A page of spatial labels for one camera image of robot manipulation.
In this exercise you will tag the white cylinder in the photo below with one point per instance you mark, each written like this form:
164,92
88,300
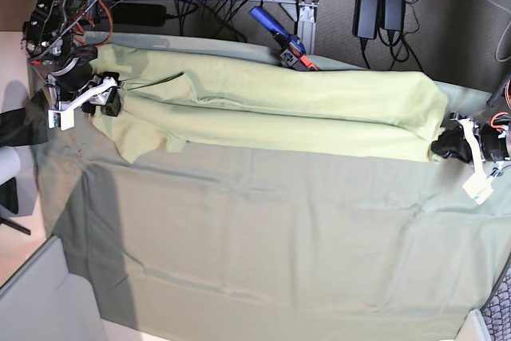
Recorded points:
10,164

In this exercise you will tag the yellow-green T-shirt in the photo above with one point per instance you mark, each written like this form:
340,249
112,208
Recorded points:
170,99

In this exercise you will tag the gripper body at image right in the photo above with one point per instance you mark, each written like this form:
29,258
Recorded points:
484,141

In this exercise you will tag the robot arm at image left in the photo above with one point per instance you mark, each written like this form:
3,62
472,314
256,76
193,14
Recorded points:
49,37

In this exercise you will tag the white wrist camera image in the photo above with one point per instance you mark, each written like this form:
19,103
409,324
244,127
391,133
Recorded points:
479,187
62,119

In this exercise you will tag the dark green hanging cloth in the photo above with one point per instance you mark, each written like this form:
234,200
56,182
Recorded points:
27,125

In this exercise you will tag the white box left bottom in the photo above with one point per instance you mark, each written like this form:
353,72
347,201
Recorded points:
42,300

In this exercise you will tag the blue orange clamp centre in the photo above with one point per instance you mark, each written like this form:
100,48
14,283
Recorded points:
292,53

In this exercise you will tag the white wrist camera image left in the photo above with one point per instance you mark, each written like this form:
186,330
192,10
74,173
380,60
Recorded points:
62,119

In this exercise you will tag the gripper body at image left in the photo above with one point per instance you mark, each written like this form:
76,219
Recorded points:
107,81

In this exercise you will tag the patterned grey basket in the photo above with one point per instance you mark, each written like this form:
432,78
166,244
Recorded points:
496,310

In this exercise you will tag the aluminium frame post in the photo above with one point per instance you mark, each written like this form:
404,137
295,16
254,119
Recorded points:
304,14

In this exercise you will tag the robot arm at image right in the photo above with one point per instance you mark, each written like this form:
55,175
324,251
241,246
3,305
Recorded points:
502,118

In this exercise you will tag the black power brick pair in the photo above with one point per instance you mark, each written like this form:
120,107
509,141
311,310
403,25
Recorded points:
372,15

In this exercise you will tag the black power adapter left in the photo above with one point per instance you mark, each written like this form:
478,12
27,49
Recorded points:
139,14

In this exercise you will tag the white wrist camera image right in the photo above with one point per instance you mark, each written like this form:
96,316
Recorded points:
479,187

